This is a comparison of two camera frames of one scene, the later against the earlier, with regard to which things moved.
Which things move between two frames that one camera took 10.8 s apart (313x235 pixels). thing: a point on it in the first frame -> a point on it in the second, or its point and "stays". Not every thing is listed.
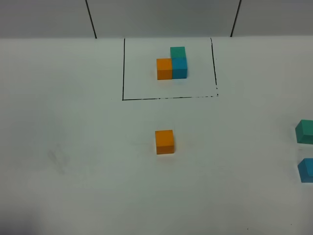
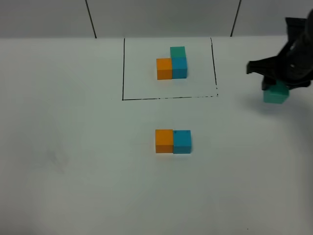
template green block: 178,52 stays
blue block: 305,170 -> 182,141
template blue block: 179,68 stays
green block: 304,131 -> 278,93
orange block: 164,142 stays
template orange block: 164,68 stays
